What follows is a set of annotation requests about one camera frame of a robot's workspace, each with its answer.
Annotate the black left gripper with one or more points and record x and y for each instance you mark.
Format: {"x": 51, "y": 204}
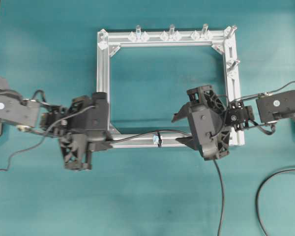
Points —
{"x": 87, "y": 132}

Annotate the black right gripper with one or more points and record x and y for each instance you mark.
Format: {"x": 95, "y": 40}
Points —
{"x": 206, "y": 116}

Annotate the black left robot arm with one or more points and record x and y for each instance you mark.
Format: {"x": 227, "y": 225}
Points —
{"x": 32, "y": 115}

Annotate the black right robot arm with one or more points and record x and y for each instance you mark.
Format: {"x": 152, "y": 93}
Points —
{"x": 262, "y": 110}

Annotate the clear acrylic right side post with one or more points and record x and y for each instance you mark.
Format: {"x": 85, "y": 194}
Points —
{"x": 231, "y": 66}

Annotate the aluminium extrusion rectangular frame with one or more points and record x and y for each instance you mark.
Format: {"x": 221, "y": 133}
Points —
{"x": 146, "y": 73}

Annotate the clear post blue tape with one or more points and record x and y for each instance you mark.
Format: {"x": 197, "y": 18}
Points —
{"x": 138, "y": 35}

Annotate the clear acrylic corner post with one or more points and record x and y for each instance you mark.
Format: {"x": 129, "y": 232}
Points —
{"x": 102, "y": 39}
{"x": 230, "y": 31}

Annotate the clear acrylic left corner post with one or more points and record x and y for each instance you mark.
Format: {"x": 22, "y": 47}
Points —
{"x": 102, "y": 39}

